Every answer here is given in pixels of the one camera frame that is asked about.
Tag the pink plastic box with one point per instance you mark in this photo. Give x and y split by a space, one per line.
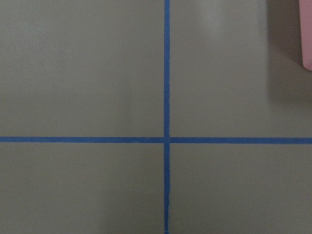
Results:
305 8

